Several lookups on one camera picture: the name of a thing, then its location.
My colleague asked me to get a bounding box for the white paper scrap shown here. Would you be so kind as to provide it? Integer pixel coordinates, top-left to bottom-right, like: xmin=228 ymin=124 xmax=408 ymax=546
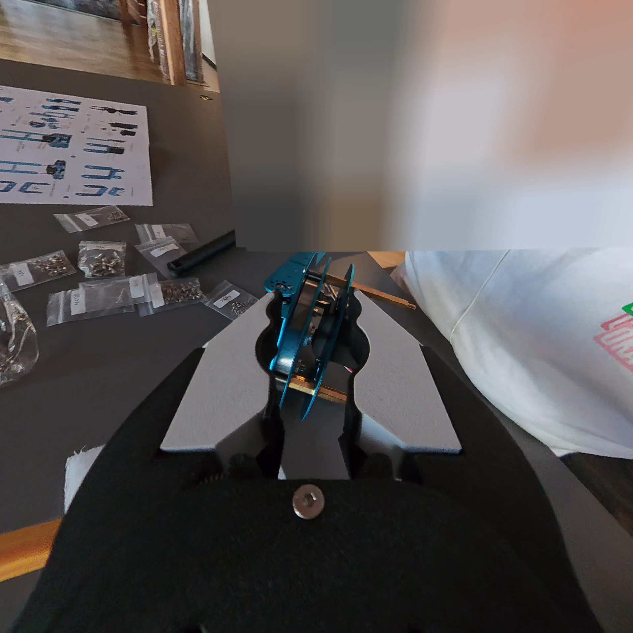
xmin=64 ymin=446 xmax=105 ymax=517

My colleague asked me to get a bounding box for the printed instruction sheet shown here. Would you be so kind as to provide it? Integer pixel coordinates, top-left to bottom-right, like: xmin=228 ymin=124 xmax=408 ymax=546
xmin=0 ymin=85 xmax=154 ymax=206

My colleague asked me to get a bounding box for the blue toy robot arm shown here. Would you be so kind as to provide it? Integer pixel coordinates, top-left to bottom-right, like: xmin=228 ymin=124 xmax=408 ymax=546
xmin=262 ymin=251 xmax=417 ymax=422

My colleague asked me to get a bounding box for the large clear plastic bag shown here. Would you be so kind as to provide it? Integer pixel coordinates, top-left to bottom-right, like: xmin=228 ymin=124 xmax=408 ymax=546
xmin=0 ymin=282 xmax=39 ymax=386

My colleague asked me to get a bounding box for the person's white shirt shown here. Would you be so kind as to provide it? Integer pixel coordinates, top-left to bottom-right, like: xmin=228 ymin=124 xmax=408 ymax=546
xmin=391 ymin=250 xmax=633 ymax=458

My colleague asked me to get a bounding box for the black tube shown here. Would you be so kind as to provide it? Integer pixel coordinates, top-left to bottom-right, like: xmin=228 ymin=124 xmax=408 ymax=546
xmin=166 ymin=230 xmax=236 ymax=277

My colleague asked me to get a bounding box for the grey desk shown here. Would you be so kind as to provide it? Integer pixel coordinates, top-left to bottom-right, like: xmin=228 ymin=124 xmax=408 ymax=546
xmin=0 ymin=59 xmax=633 ymax=633

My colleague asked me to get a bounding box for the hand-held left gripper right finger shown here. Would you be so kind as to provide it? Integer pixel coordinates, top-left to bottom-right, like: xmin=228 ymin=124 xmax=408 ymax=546
xmin=340 ymin=291 xmax=464 ymax=479

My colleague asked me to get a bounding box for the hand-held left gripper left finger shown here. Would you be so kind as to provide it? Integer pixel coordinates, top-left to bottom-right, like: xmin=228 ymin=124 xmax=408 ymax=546
xmin=159 ymin=291 xmax=286 ymax=479

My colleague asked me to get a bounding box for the small screw bag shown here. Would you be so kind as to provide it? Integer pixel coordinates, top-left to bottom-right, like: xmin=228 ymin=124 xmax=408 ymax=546
xmin=0 ymin=250 xmax=77 ymax=292
xmin=135 ymin=223 xmax=199 ymax=244
xmin=53 ymin=206 xmax=130 ymax=233
xmin=138 ymin=278 xmax=206 ymax=317
xmin=77 ymin=240 xmax=127 ymax=279
xmin=79 ymin=273 xmax=159 ymax=303
xmin=204 ymin=280 xmax=258 ymax=321
xmin=47 ymin=289 xmax=135 ymax=327
xmin=136 ymin=237 xmax=181 ymax=278

